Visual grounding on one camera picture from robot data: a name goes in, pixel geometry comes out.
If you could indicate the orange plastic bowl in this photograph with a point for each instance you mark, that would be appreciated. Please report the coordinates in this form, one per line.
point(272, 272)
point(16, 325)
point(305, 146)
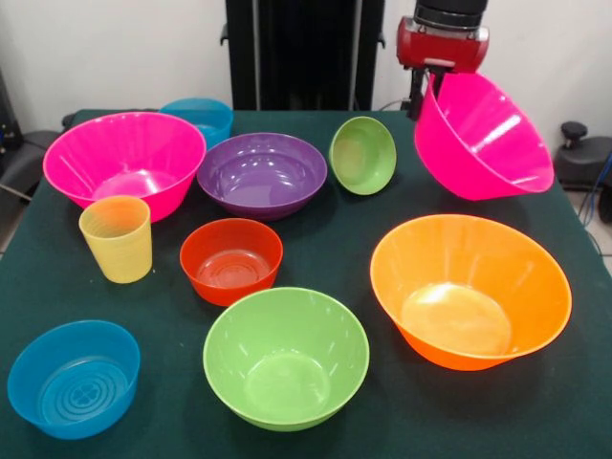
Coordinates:
point(468, 287)

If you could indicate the dark green table cloth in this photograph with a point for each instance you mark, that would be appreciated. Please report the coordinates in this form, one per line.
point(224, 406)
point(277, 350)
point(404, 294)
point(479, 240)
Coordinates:
point(325, 248)

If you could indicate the purple plastic bowl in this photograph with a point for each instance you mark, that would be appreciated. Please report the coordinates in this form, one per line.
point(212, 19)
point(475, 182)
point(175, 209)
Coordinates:
point(263, 172)

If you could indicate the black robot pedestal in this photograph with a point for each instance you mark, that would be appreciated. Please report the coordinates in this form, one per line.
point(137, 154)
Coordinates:
point(306, 57)

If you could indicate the pink plastic bowl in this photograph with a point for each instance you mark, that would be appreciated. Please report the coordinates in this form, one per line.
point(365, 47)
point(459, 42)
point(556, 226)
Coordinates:
point(124, 153)
point(483, 138)

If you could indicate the small green plastic bowl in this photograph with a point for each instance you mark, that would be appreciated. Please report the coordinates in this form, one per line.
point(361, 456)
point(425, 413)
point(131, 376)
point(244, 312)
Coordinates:
point(363, 155)

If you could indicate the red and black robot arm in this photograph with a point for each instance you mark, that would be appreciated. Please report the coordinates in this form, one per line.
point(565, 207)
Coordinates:
point(449, 12)

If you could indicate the black stand base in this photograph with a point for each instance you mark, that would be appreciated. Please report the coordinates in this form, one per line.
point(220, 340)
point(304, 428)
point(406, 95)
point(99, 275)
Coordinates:
point(588, 162)
point(28, 158)

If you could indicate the blue plastic bowl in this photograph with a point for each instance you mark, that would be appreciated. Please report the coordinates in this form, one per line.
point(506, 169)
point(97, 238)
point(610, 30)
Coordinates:
point(72, 382)
point(205, 115)

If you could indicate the large green plastic bowl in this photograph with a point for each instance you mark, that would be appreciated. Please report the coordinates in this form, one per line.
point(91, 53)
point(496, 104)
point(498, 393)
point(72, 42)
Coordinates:
point(287, 354)

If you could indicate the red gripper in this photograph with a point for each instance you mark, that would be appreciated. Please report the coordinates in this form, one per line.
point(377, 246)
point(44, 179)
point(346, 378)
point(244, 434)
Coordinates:
point(444, 48)

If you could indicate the red plastic bowl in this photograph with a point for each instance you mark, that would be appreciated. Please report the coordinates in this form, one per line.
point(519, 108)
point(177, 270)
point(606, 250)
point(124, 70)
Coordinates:
point(232, 268)

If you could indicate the yellow plastic cup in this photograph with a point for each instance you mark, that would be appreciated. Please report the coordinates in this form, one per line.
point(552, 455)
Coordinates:
point(119, 248)

